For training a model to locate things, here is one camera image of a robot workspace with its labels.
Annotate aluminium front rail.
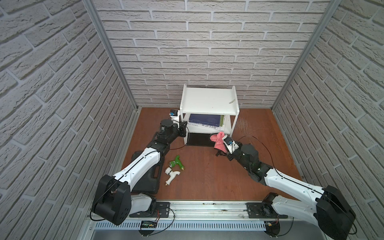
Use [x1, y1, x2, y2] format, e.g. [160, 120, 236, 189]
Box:
[85, 199, 334, 223]

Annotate white paper under book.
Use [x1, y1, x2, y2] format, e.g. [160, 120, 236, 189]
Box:
[184, 114, 232, 135]

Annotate dark blue book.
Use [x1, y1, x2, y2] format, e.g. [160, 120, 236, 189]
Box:
[189, 114, 223, 127]

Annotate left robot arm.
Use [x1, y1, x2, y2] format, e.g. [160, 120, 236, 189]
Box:
[90, 119, 188, 226]

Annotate small green circuit board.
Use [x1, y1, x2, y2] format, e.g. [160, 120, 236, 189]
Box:
[140, 221, 158, 229]

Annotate white two-tier bookshelf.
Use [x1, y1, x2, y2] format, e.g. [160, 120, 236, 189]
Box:
[180, 85, 240, 147]

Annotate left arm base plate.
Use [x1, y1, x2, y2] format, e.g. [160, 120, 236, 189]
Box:
[129, 202, 171, 219]

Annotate green toy drill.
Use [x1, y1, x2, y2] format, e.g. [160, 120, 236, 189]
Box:
[169, 155, 185, 171]

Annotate black plastic tool case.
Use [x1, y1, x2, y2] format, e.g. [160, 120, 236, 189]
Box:
[131, 155, 165, 195]

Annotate pink and grey cloth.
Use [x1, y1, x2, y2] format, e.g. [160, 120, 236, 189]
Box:
[210, 132, 228, 154]

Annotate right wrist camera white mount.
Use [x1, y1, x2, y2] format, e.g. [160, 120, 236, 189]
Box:
[223, 135, 239, 154]

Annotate white plastic faucet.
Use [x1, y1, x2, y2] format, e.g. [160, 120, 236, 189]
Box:
[165, 167, 181, 186]

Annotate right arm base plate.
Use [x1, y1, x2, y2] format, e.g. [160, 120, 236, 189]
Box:
[246, 202, 288, 220]

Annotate round black connector puck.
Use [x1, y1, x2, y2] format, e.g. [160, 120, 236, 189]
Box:
[265, 222, 281, 238]

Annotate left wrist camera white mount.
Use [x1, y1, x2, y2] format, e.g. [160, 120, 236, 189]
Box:
[170, 110, 181, 123]

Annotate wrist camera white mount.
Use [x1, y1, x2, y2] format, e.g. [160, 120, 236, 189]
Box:
[223, 135, 239, 154]
[170, 110, 181, 123]

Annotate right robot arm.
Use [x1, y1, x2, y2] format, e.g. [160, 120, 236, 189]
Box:
[218, 142, 356, 240]

